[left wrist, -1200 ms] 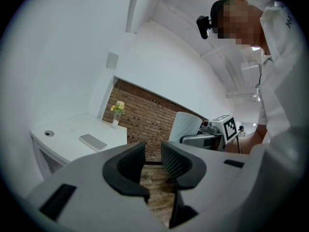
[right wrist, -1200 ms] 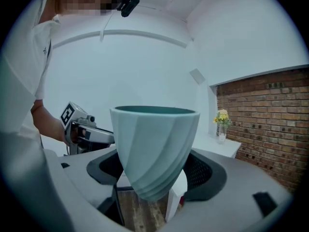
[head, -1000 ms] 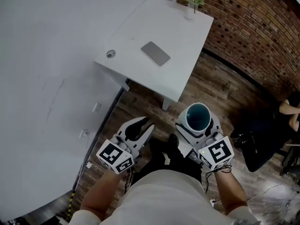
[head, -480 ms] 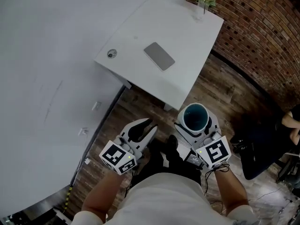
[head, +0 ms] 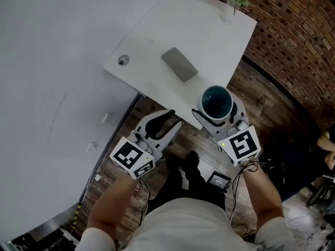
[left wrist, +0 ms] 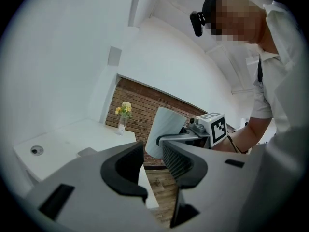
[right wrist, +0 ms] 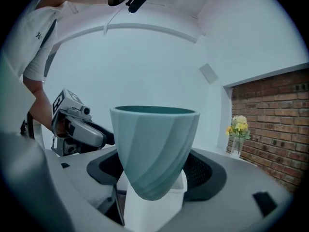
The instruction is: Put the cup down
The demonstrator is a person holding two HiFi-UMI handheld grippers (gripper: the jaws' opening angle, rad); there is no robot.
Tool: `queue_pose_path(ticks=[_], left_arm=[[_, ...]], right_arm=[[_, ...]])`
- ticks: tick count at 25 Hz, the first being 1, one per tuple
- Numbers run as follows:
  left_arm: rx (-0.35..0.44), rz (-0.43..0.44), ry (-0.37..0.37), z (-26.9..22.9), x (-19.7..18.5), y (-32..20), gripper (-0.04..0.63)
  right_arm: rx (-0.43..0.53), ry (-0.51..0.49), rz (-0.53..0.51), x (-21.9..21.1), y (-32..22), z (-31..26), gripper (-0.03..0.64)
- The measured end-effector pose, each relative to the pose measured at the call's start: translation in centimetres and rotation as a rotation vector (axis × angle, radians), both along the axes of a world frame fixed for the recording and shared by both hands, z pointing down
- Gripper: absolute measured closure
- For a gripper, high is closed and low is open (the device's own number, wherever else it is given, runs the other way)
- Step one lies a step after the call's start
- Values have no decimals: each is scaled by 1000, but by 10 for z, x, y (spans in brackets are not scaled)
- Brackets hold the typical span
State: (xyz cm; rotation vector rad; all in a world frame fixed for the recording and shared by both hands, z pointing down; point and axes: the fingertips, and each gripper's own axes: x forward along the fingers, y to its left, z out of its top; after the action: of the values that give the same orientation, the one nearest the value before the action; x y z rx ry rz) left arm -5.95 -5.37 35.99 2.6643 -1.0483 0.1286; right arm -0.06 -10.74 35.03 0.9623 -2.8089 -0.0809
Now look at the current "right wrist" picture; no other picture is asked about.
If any yellow flower bouquet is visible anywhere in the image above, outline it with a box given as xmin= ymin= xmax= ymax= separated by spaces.
xmin=225 ymin=115 xmax=252 ymax=141

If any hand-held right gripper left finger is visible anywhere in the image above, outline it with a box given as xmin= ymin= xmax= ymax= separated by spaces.
xmin=1 ymin=133 xmax=126 ymax=232

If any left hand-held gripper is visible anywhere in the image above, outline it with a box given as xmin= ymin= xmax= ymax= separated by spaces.
xmin=51 ymin=88 xmax=115 ymax=157

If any pale teal ribbed cup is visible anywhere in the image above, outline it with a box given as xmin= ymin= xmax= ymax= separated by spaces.
xmin=110 ymin=105 xmax=200 ymax=201

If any person's left hand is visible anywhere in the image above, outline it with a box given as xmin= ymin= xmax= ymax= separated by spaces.
xmin=57 ymin=116 xmax=73 ymax=137

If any person's white shirt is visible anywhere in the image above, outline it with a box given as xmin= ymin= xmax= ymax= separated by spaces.
xmin=4 ymin=1 xmax=67 ymax=82

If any white square wall panel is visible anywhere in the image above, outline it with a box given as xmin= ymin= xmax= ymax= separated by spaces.
xmin=198 ymin=63 xmax=219 ymax=85

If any person's left forearm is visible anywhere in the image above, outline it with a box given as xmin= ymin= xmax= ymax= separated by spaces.
xmin=23 ymin=75 xmax=61 ymax=133

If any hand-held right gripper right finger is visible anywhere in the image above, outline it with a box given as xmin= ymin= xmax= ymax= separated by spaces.
xmin=166 ymin=148 xmax=295 ymax=232

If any clear glass vase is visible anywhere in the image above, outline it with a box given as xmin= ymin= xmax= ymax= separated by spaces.
xmin=231 ymin=135 xmax=243 ymax=159

